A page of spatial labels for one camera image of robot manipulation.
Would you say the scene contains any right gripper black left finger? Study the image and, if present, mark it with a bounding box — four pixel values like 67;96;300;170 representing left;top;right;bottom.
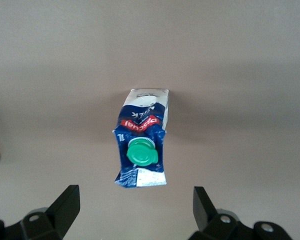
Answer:
0;184;81;240

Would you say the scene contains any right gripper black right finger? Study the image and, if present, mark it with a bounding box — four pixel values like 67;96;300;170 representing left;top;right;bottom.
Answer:
189;186;295;240

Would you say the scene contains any blue white milk carton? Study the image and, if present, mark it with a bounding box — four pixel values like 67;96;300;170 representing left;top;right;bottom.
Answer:
112;87;170;188

